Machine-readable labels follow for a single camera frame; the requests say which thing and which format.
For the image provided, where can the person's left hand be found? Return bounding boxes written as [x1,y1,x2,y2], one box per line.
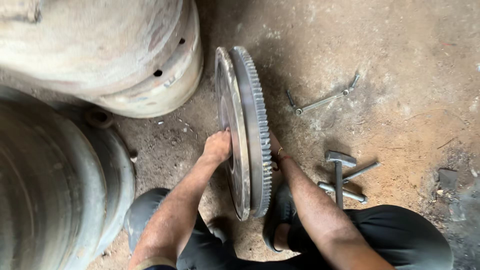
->
[202,128,233,164]

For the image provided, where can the person's right hand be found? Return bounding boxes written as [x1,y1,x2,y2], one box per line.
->
[269,131,283,163]

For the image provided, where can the steel flywheel disc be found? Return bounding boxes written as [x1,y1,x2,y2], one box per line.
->
[214,46,251,222]

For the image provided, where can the toothed steel ring gear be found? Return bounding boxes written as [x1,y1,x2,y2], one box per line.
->
[229,46,274,218]

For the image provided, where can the red thread and gold bangle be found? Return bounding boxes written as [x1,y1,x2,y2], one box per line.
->
[272,146,293,172]

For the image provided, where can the black sandal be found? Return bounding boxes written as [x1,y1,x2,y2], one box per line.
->
[262,183,298,253]

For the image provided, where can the hinged steel socket wrench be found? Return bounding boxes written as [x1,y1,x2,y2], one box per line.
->
[286,73,361,116]

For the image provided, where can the person's left leg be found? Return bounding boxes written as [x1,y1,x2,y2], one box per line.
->
[123,187,241,270]

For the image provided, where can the person's leg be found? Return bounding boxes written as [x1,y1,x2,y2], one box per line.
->
[123,187,241,270]
[287,204,454,270]

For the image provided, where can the steel hammer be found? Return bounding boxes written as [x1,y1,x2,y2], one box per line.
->
[324,150,357,210]

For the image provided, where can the thick steel rod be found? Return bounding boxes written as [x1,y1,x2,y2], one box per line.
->
[317,181,368,205]

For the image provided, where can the thin steel rod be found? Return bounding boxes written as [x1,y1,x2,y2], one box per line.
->
[342,161,382,184]

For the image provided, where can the tan sleeve cuff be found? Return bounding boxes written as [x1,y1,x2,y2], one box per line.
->
[131,256,178,270]

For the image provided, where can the large pale wheel rim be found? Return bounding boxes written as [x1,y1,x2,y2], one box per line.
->
[0,0,205,119]

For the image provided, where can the large grey wheel rim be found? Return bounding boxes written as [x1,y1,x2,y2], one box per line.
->
[0,86,137,270]

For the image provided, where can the person's right leg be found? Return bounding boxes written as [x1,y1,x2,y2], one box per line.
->
[287,204,454,270]

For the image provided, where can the dark flat stone piece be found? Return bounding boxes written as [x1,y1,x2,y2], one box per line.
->
[438,168,459,190]

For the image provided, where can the small rusty metal ring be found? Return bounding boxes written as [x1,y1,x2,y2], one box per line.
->
[85,107,115,130]

